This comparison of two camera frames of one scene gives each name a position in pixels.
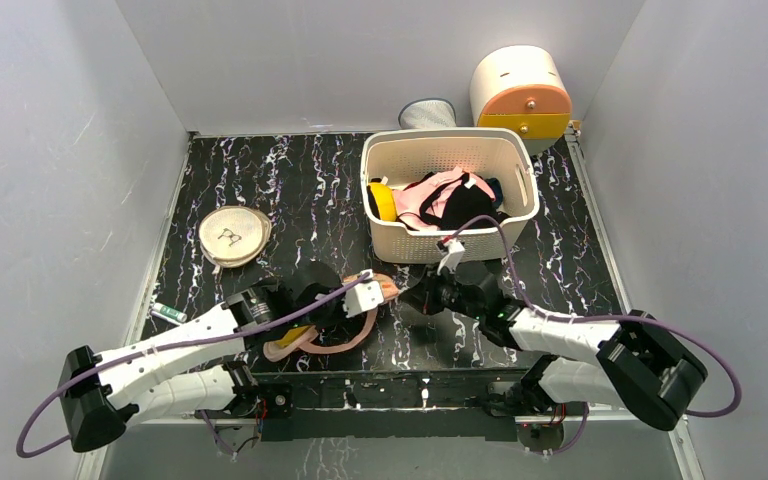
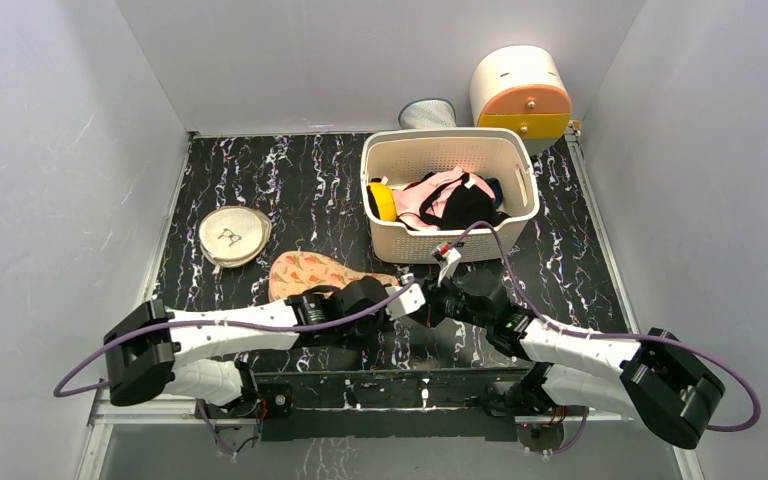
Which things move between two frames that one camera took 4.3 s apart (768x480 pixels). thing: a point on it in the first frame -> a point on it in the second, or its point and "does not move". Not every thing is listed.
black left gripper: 339,315 -> 380,322
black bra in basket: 461,205 does not move
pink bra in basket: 408,200 does not move
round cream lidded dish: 233,236 does not move
